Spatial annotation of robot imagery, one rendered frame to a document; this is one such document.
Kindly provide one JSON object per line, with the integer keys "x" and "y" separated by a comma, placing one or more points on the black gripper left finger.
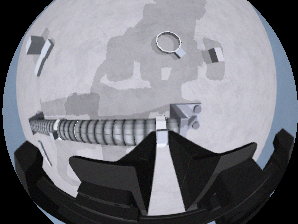
{"x": 136, "y": 175}

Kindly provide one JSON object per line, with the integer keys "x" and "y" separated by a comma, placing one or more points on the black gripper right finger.
{"x": 195, "y": 171}

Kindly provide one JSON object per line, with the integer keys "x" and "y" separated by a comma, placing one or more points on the small grey block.
{"x": 216, "y": 55}

